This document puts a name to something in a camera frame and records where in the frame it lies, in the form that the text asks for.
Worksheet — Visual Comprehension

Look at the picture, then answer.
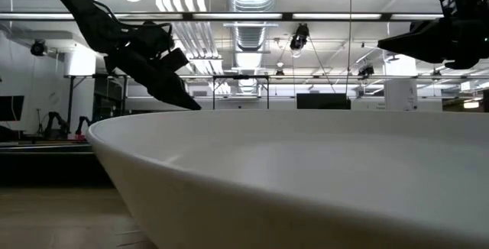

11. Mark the black monitor on desk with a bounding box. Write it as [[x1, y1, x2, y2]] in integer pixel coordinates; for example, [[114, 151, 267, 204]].
[[296, 92, 351, 110]]

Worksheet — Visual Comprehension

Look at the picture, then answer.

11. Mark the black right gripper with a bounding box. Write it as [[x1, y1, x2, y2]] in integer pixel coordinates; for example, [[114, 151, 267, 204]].
[[377, 15, 489, 71]]

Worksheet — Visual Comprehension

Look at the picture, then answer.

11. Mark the black hanging ceiling camera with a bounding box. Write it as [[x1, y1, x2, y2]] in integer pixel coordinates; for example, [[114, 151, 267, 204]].
[[289, 22, 311, 58]]

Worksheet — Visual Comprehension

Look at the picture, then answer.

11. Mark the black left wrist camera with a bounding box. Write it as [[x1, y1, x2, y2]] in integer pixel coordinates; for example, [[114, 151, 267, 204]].
[[158, 47, 190, 73]]

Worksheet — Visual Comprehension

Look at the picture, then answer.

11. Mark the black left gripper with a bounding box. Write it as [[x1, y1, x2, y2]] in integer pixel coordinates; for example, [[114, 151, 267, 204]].
[[102, 20, 202, 112]]

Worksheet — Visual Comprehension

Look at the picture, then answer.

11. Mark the white round plate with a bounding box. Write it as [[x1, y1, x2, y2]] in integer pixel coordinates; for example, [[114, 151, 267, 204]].
[[86, 109, 489, 249]]

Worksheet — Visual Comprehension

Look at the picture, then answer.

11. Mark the white pillar kiosk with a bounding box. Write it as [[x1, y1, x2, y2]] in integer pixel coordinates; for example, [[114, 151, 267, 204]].
[[384, 77, 419, 112]]

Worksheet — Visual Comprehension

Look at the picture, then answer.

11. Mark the black overhead crossbar with lights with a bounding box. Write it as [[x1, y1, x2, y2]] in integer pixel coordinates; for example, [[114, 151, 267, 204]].
[[0, 11, 489, 23]]

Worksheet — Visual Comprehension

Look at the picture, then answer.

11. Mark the black wall screen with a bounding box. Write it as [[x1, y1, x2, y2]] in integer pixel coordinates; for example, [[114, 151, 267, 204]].
[[0, 95, 25, 122]]

